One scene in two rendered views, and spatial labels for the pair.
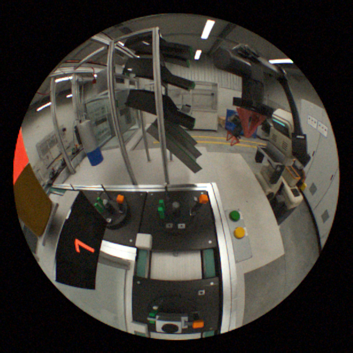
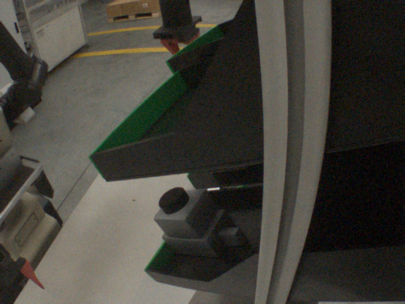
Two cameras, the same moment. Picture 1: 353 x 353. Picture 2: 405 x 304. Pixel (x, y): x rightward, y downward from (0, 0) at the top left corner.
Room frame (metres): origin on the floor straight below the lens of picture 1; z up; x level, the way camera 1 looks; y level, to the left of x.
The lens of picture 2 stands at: (0.80, 0.03, 1.50)
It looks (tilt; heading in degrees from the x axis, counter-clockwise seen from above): 39 degrees down; 200
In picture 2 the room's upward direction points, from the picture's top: 9 degrees counter-clockwise
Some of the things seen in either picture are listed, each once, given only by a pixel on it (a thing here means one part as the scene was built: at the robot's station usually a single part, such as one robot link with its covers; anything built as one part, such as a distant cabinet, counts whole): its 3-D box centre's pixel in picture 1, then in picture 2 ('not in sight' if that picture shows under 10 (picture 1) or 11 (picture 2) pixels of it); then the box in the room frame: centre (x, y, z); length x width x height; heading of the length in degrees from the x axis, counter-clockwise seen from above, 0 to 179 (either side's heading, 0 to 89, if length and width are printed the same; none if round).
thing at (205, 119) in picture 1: (178, 102); not in sight; (4.87, -0.24, 1.13); 3.06 x 1.36 x 2.25; 84
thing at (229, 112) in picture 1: (241, 122); not in sight; (4.24, -2.89, 0.49); 1.26 x 0.87 x 0.98; 86
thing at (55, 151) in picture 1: (52, 144); not in sight; (4.53, 8.82, 1.13); 2.86 x 1.56 x 2.25; 174
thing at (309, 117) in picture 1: (309, 145); not in sight; (1.13, -3.32, 1.12); 0.80 x 0.54 x 2.25; 174
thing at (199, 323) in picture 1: (192, 320); not in sight; (-0.15, -0.02, 1.04); 0.04 x 0.02 x 0.08; 88
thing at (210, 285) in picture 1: (174, 311); not in sight; (-0.15, 0.02, 0.96); 0.24 x 0.24 x 0.02; 88
